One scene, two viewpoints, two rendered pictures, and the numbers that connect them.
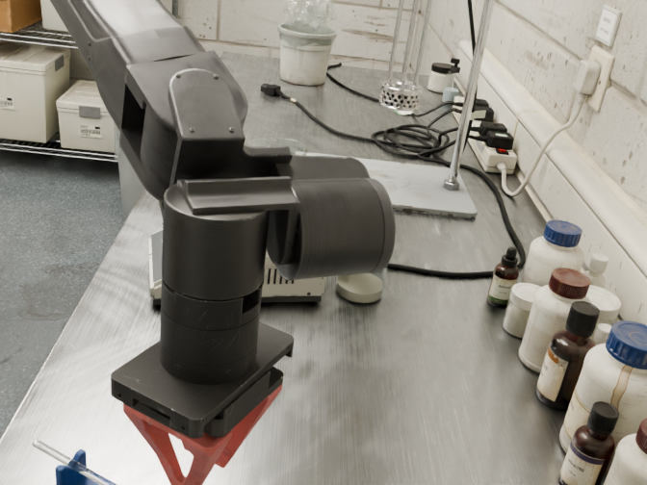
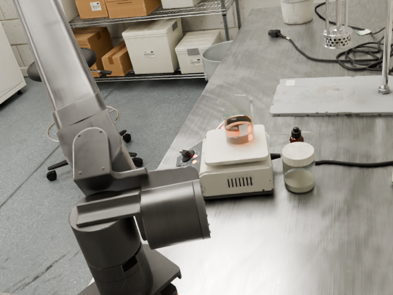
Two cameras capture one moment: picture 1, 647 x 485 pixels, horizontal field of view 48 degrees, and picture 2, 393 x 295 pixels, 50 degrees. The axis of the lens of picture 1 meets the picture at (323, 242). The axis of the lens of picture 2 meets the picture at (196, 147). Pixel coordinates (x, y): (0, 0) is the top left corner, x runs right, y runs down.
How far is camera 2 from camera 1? 0.22 m
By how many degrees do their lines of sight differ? 23
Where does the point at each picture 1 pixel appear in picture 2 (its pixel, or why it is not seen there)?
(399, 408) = (307, 273)
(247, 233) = (109, 235)
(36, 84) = (163, 41)
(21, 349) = not seen: hidden behind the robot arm
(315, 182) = (158, 191)
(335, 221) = (165, 219)
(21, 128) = (160, 66)
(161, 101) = (70, 152)
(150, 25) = (75, 98)
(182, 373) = not seen: outside the picture
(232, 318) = (118, 275)
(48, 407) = not seen: hidden behind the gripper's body
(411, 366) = (323, 240)
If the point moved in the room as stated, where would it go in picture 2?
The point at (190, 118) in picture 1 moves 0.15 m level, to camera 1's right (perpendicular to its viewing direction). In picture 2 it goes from (80, 164) to (233, 176)
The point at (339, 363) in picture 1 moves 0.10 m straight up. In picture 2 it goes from (275, 239) to (270, 193)
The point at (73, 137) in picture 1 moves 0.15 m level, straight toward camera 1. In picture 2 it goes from (186, 67) to (186, 75)
